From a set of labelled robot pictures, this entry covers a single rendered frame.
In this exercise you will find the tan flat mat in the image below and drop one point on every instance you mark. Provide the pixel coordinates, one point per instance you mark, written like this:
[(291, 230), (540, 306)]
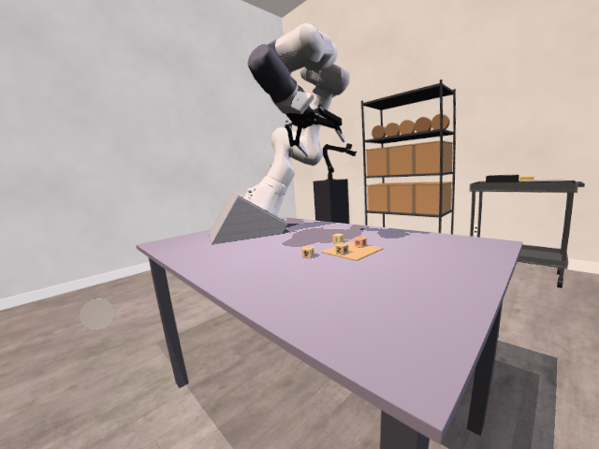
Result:
[(355, 253)]

